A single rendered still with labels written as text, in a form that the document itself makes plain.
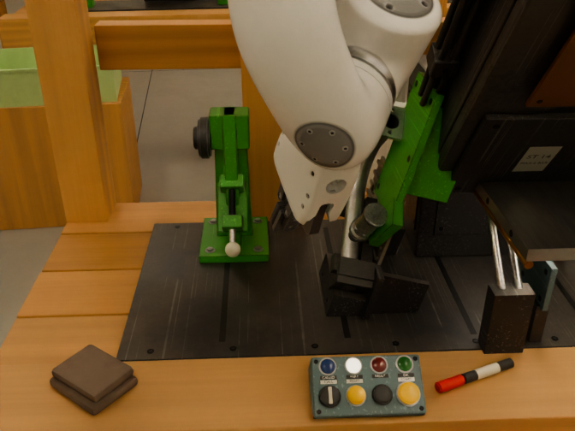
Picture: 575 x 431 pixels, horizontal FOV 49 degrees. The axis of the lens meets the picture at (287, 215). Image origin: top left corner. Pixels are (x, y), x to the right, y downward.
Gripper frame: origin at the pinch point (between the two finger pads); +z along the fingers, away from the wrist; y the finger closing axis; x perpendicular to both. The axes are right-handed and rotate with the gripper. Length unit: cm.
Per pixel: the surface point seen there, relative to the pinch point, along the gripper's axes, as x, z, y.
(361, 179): -25.1, 19.9, 17.1
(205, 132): -2.5, 24.3, 33.2
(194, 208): -7, 58, 39
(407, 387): -15.6, 15.8, -19.2
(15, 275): 34, 205, 108
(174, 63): -4, 33, 58
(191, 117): -91, 281, 258
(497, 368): -31.5, 17.3, -19.4
